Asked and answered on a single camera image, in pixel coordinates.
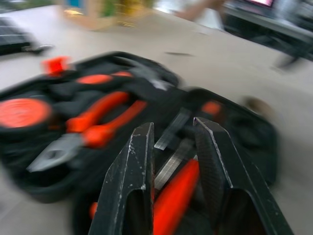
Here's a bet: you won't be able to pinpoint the thick-shaft screwdriver orange black handle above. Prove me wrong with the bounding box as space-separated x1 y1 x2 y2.
154 99 227 150

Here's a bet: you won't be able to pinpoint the dark background desk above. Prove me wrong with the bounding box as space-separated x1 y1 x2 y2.
224 0 313 69

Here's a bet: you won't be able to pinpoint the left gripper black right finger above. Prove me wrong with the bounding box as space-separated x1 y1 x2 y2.
192 116 294 235

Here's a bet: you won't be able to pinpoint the claw hammer orange black grip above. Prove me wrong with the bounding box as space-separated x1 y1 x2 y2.
73 66 181 98

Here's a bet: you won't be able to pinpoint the wooden lock busy box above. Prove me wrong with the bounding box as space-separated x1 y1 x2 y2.
57 0 157 31

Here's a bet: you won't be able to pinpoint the orange black tape measure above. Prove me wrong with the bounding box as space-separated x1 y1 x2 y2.
0 96 53 138

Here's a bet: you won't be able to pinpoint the roll of tape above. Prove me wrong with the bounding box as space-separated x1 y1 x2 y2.
241 95 269 116

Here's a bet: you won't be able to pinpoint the orange test pen screwdriver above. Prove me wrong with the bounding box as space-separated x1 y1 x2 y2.
88 202 98 220

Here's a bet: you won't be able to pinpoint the black tool case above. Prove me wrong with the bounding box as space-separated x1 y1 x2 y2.
0 50 279 235

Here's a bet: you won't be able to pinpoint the monitor screen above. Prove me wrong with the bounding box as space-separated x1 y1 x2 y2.
244 0 276 8

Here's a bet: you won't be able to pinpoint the orange black utility knife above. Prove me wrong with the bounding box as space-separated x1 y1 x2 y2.
151 139 200 235

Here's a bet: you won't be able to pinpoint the pliers with orange handles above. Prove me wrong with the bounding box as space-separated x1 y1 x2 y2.
26 91 149 173

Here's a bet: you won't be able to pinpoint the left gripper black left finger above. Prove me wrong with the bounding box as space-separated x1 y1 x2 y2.
88 121 156 235

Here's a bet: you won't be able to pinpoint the black grid pattern pouch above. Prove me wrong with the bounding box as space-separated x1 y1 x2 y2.
0 18 54 56

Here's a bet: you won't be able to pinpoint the thin dark metal stick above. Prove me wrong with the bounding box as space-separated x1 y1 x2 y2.
164 51 194 57

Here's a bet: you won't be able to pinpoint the person in white shirt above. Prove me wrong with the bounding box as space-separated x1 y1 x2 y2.
171 0 227 31

